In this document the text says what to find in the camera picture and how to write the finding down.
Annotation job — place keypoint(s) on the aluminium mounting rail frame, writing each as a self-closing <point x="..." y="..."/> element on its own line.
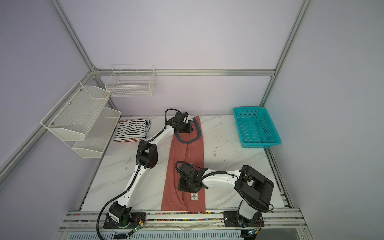
<point x="286" y="223"/>

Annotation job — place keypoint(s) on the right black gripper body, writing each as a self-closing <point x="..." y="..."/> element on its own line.
<point x="185" y="185"/>

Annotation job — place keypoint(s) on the white wire wall basket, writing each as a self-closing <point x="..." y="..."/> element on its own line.
<point x="132" y="81"/>

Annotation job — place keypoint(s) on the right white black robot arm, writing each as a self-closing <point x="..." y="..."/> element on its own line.
<point x="253" y="187"/>

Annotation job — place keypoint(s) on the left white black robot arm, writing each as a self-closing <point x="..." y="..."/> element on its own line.
<point x="146" y="158"/>

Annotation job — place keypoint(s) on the aluminium enclosure frame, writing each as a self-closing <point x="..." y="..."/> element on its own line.
<point x="19" y="155"/>

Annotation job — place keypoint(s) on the dusty red tank top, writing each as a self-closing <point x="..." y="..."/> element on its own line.
<point x="186" y="158"/>

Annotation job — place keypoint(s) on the blue white striped folded top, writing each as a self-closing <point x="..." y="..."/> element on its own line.
<point x="147" y="128"/>

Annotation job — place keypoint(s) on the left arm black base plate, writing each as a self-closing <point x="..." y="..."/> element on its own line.
<point x="129" y="222"/>

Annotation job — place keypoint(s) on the teal plastic basket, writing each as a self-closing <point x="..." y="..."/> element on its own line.
<point x="255" y="128"/>

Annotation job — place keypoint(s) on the lower white mesh shelf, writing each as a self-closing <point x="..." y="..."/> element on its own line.
<point x="99" y="136"/>

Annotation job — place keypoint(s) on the black white striped tank top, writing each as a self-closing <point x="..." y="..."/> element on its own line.
<point x="130" y="130"/>

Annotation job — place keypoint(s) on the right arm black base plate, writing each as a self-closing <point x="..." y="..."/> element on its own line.
<point x="234" y="219"/>

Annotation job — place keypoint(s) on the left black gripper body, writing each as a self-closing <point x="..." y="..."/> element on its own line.
<point x="185" y="128"/>

